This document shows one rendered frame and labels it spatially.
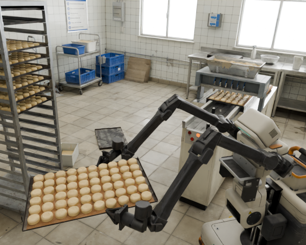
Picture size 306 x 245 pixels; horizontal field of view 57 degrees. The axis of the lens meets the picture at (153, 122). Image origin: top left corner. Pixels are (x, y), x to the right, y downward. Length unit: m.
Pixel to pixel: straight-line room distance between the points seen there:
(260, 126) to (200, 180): 1.24
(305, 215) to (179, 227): 1.18
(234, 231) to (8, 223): 1.94
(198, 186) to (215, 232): 0.57
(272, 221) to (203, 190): 0.98
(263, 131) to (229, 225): 1.04
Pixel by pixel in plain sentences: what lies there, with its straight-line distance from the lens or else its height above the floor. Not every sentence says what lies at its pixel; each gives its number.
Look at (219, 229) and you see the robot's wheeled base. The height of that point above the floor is 0.28.
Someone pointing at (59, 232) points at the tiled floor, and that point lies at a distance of 2.71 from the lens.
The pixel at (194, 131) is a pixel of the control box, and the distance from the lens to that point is 2.46.
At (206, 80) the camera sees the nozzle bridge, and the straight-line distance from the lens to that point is 3.16.
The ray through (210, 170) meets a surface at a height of 0.49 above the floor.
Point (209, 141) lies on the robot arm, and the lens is 1.22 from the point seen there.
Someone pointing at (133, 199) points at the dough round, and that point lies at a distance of 1.37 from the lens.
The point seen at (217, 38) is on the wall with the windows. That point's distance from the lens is 6.21.
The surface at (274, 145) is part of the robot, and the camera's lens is 1.68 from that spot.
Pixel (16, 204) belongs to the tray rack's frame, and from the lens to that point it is 2.86.
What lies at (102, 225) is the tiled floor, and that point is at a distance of 2.71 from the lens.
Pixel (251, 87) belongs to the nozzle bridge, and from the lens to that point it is 3.04.
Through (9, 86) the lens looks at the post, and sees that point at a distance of 2.18.
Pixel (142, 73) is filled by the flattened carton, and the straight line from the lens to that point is 6.83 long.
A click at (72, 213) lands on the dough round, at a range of 1.35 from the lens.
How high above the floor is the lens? 1.87
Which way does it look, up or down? 24 degrees down
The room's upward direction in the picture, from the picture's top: 3 degrees clockwise
